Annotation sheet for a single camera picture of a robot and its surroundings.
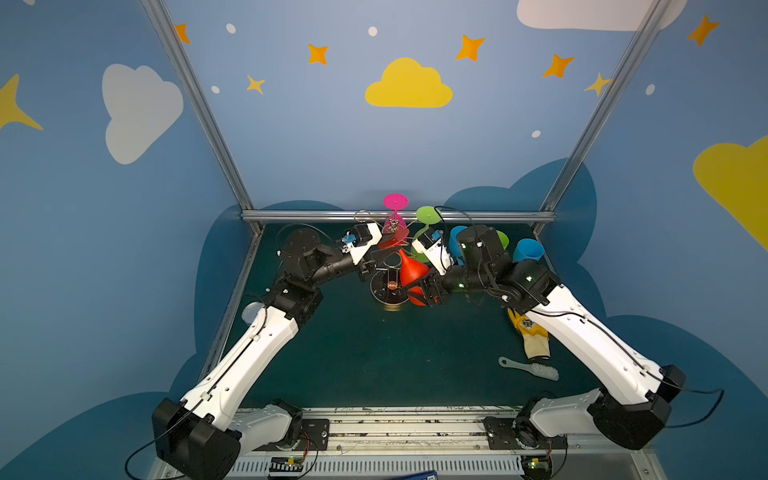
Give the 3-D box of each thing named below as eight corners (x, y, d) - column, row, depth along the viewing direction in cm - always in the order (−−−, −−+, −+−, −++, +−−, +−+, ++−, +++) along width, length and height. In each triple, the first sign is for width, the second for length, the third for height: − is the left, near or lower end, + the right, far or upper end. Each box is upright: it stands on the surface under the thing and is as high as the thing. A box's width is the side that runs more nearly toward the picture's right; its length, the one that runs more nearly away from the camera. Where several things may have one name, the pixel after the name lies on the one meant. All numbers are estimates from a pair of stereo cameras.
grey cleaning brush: (498, 365, 88) (500, 362, 86) (498, 356, 90) (501, 353, 88) (555, 381, 86) (559, 378, 84) (555, 371, 87) (558, 368, 86)
